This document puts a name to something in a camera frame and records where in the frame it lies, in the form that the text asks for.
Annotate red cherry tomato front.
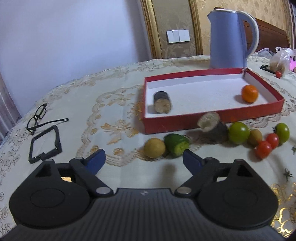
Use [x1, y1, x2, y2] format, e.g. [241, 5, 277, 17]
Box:
[255, 141, 272, 159]

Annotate red cherry tomato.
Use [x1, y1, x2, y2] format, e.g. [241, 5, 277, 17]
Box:
[255, 141, 272, 159]
[266, 133, 280, 149]

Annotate large green tomato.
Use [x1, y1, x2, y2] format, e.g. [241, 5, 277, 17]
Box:
[228, 122, 250, 145]

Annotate brown kiwi-like fruit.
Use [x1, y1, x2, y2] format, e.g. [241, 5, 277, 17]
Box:
[247, 129, 263, 147]

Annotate dark sugarcane piece outside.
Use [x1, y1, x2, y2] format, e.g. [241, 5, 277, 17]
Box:
[197, 111, 228, 144]

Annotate red cherry tomato back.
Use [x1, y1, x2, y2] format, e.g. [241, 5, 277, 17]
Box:
[266, 133, 280, 149]

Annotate green cucumber chunk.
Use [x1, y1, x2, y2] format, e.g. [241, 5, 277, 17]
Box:
[164, 133, 190, 157]

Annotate yellow-brown longan fruit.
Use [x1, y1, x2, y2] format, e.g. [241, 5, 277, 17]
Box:
[144, 138, 166, 159]

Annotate green tomato stem calyx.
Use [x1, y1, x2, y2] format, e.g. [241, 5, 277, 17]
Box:
[283, 168, 293, 182]

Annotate black eyeglasses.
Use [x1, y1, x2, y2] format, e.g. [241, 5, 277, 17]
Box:
[26, 103, 69, 136]

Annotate pink patterned curtain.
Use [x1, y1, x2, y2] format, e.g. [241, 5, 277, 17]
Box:
[0, 75, 21, 144]

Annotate orange tangerine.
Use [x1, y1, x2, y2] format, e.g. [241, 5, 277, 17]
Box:
[241, 85, 258, 103]

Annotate red shallow cardboard box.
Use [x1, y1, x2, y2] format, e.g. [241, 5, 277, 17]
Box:
[142, 68, 284, 134]

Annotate dark sugarcane piece in box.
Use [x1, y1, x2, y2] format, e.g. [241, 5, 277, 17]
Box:
[154, 91, 172, 113]

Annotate cream embroidered tablecloth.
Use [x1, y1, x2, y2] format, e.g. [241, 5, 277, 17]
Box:
[1, 56, 295, 237]

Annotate small red tomato far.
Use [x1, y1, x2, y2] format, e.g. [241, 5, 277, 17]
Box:
[275, 71, 282, 78]

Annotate black flat object far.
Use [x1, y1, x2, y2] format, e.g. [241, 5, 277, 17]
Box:
[260, 65, 275, 74]

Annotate clear plastic bag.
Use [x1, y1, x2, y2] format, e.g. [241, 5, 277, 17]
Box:
[269, 47, 295, 76]

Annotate blue electric kettle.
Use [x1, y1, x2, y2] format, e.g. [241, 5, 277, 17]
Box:
[207, 9, 259, 68]

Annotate wooden bed headboard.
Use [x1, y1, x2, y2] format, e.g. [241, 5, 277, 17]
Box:
[244, 19, 289, 52]

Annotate black square frame holder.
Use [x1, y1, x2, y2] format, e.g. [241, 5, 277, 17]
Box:
[28, 125, 62, 164]

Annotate white wall switch panel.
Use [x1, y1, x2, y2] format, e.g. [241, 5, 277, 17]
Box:
[166, 29, 190, 44]

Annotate gold wall moulding frame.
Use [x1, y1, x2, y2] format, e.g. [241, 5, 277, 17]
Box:
[138, 1, 203, 59]

